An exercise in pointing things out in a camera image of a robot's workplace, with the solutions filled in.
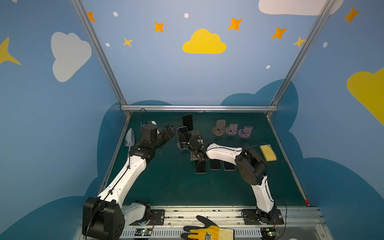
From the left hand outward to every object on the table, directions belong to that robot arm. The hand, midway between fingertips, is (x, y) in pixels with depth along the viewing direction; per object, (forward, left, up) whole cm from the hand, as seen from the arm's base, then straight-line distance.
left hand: (174, 131), depth 80 cm
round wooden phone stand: (+17, -29, -18) cm, 38 cm away
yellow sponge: (+1, -61, -23) cm, 65 cm away
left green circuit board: (-43, +13, -24) cm, 51 cm away
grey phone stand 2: (+15, -48, -19) cm, 53 cm away
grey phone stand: (+18, -38, -20) cm, 47 cm away
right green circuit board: (-43, -47, -25) cm, 69 cm away
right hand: (0, -14, -23) cm, 27 cm away
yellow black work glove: (-43, -19, -21) cm, 52 cm away
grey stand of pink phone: (+12, -11, -18) cm, 24 cm away
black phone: (+19, -6, -13) cm, 24 cm away
